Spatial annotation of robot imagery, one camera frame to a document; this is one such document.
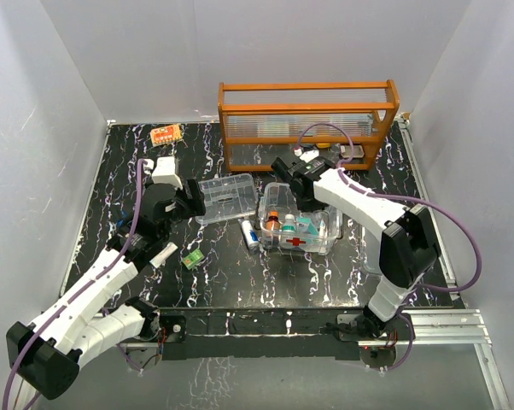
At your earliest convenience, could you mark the teal header plastic packet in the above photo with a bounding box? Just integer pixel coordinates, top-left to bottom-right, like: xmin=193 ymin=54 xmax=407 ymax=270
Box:
xmin=296 ymin=216 xmax=315 ymax=234

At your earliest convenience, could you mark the clear kit box lid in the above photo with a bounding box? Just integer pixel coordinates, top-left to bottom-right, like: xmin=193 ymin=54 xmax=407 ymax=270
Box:
xmin=361 ymin=227 xmax=382 ymax=276

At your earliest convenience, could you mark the green wind oil box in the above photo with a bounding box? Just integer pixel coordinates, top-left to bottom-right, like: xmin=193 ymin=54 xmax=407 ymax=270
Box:
xmin=182 ymin=249 xmax=205 ymax=270

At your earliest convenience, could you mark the white paper sachet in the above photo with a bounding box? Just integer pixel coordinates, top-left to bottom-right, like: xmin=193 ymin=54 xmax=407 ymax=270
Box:
xmin=149 ymin=242 xmax=178 ymax=268

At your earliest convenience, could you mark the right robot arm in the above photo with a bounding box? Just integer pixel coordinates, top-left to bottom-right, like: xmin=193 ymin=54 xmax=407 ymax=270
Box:
xmin=272 ymin=156 xmax=441 ymax=339

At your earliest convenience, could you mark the white medicine bottle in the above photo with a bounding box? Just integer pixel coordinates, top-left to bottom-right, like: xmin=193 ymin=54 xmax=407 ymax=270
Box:
xmin=282 ymin=214 xmax=297 ymax=233

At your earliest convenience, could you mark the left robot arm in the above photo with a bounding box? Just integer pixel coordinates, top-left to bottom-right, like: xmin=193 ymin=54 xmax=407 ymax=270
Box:
xmin=6 ymin=179 xmax=205 ymax=400

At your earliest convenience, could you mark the orange wooden shelf rack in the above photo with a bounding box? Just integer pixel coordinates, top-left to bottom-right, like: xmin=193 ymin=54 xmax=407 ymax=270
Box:
xmin=218 ymin=79 xmax=400 ymax=172

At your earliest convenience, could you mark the orange snack packet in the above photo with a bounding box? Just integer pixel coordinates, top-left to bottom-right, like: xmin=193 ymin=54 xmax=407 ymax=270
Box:
xmin=150 ymin=124 xmax=183 ymax=146

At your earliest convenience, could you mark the open cardboard box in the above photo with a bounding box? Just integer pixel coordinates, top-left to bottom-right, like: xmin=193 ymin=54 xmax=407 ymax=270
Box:
xmin=340 ymin=144 xmax=365 ymax=160

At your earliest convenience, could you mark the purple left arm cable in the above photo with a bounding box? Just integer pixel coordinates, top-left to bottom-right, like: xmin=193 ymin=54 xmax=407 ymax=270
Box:
xmin=1 ymin=158 xmax=155 ymax=410

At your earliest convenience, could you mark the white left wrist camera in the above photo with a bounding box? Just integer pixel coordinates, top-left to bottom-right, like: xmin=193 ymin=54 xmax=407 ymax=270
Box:
xmin=143 ymin=156 xmax=183 ymax=190

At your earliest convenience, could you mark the amber bottle orange cap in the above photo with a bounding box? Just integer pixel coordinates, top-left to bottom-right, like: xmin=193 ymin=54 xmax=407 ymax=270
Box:
xmin=265 ymin=210 xmax=281 ymax=238

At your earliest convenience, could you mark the clear compartment organizer tray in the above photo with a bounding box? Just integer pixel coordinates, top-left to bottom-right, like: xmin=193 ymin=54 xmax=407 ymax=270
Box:
xmin=196 ymin=173 xmax=258 ymax=226

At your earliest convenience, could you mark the clear medicine kit box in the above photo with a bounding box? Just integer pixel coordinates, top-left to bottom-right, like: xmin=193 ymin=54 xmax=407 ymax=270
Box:
xmin=258 ymin=183 xmax=342 ymax=255

